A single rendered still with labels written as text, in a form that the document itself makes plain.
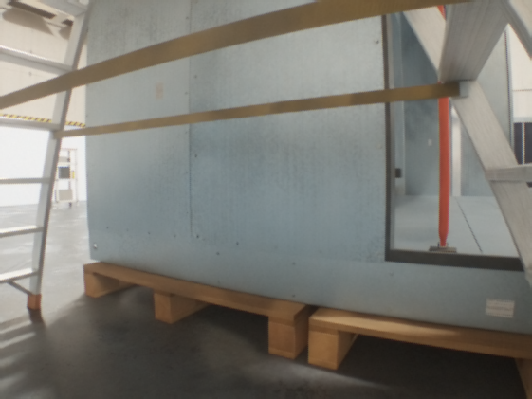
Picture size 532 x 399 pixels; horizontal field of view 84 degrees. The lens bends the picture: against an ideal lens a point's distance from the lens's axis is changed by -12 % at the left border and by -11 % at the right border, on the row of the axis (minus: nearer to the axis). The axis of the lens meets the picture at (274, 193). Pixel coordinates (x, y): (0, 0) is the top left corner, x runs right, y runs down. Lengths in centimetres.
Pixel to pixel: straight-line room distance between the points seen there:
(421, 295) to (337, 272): 28
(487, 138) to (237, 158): 86
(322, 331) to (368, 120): 68
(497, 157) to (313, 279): 71
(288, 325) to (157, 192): 84
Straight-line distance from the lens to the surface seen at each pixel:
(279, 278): 124
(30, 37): 1130
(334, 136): 111
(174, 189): 149
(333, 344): 112
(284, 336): 119
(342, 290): 116
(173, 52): 48
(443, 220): 112
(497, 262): 108
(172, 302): 149
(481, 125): 78
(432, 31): 82
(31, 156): 1085
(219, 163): 132
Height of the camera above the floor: 61
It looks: 3 degrees down
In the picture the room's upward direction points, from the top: 1 degrees counter-clockwise
